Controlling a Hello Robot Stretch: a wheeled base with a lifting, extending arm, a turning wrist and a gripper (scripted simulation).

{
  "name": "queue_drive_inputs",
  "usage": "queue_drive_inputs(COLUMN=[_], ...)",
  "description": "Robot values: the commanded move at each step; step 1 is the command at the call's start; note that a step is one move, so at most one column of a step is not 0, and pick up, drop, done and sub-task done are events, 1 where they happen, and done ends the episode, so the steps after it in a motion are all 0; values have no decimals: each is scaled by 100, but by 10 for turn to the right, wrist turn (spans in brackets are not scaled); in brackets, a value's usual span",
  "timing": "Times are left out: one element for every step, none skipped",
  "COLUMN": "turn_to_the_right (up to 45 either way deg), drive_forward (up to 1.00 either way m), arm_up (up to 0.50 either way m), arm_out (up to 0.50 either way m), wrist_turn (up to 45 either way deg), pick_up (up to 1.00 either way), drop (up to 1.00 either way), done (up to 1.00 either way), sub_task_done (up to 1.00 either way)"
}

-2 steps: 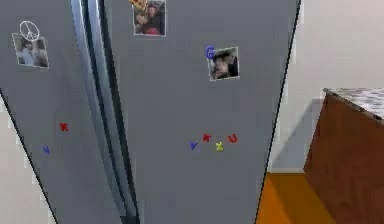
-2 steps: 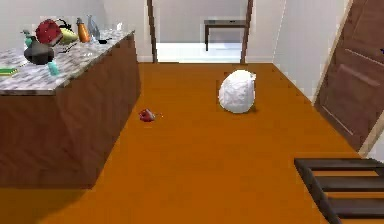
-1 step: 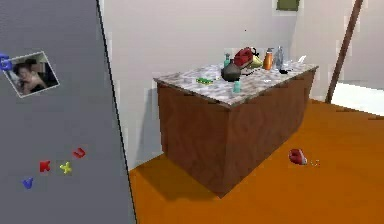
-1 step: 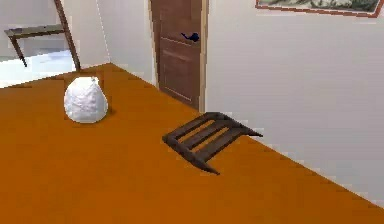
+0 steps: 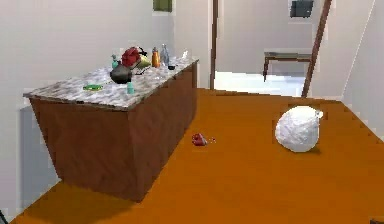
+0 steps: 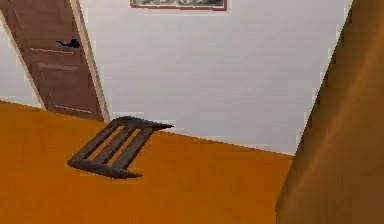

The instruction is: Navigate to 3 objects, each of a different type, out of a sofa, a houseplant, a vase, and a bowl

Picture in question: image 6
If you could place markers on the framed wall picture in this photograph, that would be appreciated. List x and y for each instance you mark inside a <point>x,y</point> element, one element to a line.
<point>178,3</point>

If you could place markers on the brown wooden cupboard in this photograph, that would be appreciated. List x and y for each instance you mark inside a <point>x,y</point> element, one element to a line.
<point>346,140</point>

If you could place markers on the brown wooden room door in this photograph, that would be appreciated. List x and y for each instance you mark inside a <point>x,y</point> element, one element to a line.
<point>60,76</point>

